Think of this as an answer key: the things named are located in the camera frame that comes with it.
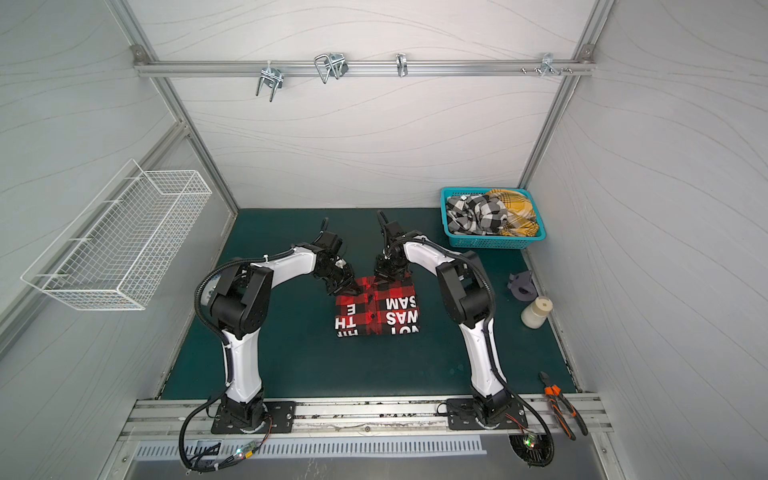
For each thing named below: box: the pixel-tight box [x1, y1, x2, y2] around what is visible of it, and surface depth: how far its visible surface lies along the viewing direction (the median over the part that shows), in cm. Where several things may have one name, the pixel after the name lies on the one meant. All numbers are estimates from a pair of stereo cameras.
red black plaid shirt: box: [335, 274, 421, 338], surface depth 90 cm
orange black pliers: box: [539, 371, 588, 441], surface depth 76 cm
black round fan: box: [509, 433, 555, 468], surface depth 73 cm
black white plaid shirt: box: [446, 194, 508, 235], surface depth 109 cm
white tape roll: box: [521, 296, 553, 329], surface depth 86 cm
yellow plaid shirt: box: [486, 189, 539, 237], surface depth 107 cm
